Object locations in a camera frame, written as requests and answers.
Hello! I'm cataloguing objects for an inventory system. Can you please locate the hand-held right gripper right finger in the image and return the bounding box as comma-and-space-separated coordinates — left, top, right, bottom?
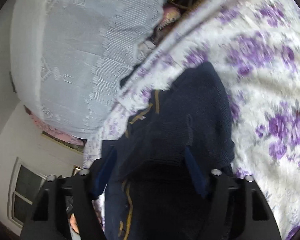
185, 146, 282, 240

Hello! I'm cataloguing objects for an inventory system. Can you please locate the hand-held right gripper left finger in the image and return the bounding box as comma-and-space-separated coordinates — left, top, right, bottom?
20, 146, 115, 240

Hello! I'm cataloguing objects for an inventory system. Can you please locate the navy knit sweater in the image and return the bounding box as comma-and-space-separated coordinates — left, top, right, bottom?
100, 62, 235, 240

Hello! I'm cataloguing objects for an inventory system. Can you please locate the person's left hand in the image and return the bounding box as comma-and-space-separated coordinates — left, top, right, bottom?
69, 214, 81, 234

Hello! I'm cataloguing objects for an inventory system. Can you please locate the wooden framed headboard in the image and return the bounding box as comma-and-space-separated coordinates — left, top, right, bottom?
41, 130, 84, 153

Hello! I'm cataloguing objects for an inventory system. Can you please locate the white framed window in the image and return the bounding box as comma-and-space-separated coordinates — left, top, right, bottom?
6, 156, 49, 228

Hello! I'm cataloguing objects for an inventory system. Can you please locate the pink floral quilt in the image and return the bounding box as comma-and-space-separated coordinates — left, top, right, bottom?
24, 105, 87, 145

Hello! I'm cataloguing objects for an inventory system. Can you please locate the purple floral bedsheet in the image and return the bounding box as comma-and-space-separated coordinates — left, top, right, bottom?
81, 0, 300, 240

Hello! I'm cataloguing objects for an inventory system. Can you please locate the pale lilac cloth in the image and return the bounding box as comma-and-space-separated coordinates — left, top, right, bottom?
140, 40, 155, 55

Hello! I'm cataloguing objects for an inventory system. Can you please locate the white lace cover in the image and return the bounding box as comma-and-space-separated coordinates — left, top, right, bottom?
10, 0, 185, 140

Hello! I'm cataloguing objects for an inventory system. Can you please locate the pink striped blanket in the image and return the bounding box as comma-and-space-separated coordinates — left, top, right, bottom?
157, 6, 182, 30

